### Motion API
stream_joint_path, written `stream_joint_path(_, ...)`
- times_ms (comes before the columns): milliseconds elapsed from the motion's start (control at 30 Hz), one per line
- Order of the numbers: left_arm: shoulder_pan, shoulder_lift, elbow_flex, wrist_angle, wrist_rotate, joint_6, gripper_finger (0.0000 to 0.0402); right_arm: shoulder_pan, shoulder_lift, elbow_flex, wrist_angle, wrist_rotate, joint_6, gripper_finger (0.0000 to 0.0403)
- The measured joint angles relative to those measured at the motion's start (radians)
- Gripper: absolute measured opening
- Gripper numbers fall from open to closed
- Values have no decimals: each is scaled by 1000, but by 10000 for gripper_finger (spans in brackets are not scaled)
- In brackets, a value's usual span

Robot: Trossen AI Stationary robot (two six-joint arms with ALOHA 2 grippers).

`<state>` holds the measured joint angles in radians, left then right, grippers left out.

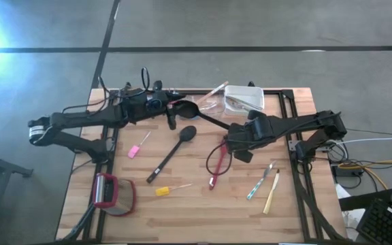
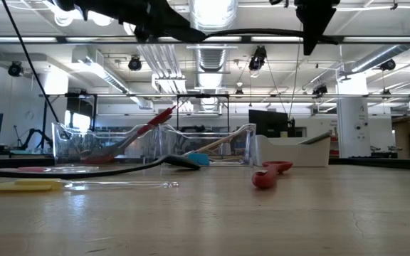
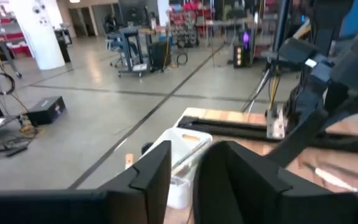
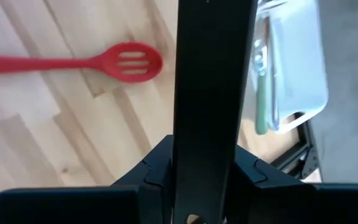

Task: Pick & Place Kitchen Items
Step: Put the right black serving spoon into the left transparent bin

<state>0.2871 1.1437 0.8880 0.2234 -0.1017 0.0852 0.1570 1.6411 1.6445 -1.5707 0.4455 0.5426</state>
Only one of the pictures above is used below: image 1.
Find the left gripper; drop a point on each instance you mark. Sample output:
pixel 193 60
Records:
pixel 141 105

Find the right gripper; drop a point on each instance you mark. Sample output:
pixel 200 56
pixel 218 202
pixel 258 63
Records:
pixel 250 134

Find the pink mini spatula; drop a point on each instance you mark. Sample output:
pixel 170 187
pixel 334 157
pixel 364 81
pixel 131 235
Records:
pixel 133 152

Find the yellow mini spatula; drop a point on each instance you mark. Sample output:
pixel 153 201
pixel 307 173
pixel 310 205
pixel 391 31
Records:
pixel 162 191

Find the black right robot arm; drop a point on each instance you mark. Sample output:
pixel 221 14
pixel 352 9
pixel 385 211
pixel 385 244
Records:
pixel 301 122

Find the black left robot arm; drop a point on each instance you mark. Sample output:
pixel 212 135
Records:
pixel 80 119

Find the white plastic bin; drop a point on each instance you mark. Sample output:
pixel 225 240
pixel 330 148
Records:
pixel 250 91

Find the clear acrylic bin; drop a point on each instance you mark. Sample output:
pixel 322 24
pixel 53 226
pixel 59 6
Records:
pixel 216 102

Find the red slotted spoon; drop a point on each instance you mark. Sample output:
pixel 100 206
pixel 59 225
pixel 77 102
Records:
pixel 216 173

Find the black power box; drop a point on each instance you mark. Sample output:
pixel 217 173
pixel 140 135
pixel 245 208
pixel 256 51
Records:
pixel 344 171

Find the black desk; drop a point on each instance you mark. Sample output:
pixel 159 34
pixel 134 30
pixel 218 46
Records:
pixel 362 201

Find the black keyboard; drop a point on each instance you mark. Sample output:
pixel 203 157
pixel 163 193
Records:
pixel 383 224

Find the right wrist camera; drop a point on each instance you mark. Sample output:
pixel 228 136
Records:
pixel 243 156

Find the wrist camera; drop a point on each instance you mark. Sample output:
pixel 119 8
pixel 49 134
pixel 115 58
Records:
pixel 157 85
pixel 243 156

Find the black aluminium rig frame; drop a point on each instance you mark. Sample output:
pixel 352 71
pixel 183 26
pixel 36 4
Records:
pixel 191 91

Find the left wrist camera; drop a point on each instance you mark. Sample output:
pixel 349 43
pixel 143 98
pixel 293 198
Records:
pixel 157 85

